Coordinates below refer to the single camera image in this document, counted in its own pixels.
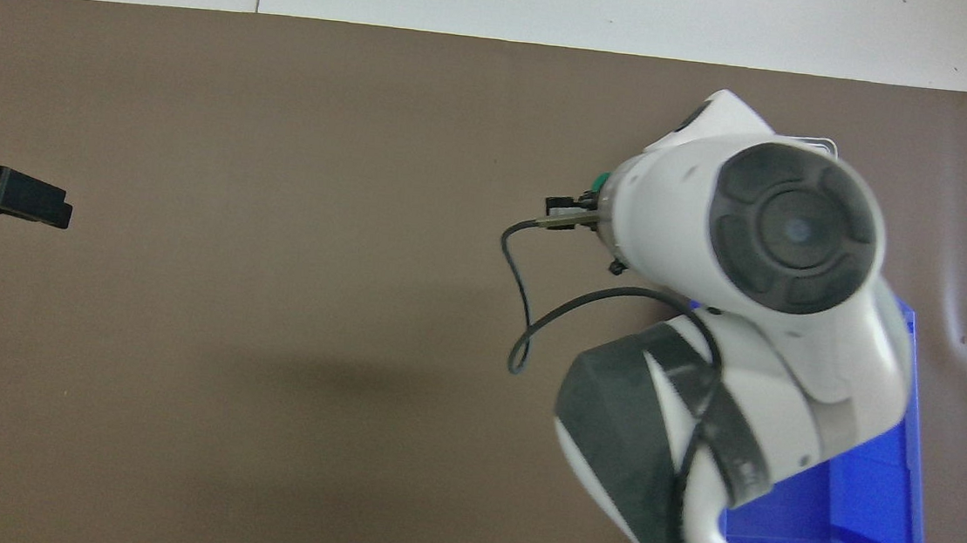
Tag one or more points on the grey metal tray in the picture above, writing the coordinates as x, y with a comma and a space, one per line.
827, 147

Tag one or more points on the blue plastic storage bin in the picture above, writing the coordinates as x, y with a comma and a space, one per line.
866, 497

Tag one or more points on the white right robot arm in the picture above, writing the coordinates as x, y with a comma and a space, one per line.
793, 229

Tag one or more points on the green push button switch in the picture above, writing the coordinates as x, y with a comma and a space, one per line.
601, 183

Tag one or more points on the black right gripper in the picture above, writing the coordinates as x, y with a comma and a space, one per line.
590, 202

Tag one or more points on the brown table mat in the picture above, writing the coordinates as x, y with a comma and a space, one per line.
283, 158

